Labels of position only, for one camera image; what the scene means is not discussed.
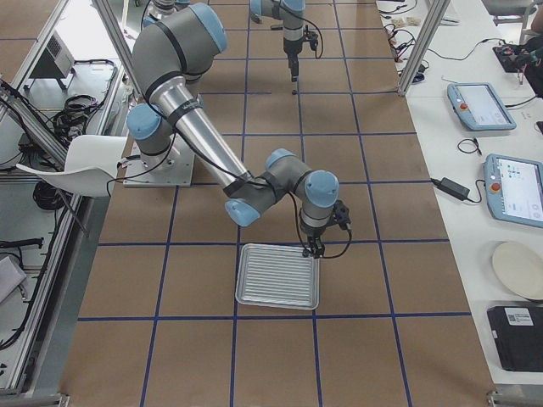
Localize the grey vented box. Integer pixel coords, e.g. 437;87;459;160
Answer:
30;31;76;91

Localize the lower blue teach pendant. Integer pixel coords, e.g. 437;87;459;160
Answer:
484;153;542;228

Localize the black tablet with label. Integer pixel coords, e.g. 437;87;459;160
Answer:
487;306;542;372

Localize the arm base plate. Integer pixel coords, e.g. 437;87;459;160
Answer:
123;135;194;187

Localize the blue teach pendant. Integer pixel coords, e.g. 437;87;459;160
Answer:
446;82;517;131
484;153;542;228

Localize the aluminium frame column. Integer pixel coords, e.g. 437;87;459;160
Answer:
397;0;450;97

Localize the white plastic chair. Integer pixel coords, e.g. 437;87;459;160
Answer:
16;135;127;198

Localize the silver ribbed metal tray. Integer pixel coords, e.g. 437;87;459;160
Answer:
235;243;320;310

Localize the beige round plate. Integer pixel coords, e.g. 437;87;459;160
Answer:
491;242;542;302

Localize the black power adapter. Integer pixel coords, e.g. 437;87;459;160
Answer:
431;177;470;201

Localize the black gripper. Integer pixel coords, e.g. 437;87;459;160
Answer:
300;222;329;259
283;40;302;94

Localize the upper blue teach pendant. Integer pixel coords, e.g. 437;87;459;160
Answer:
446;82;517;131

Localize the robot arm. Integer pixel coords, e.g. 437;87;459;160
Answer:
249;0;305;83
132;3;351;259

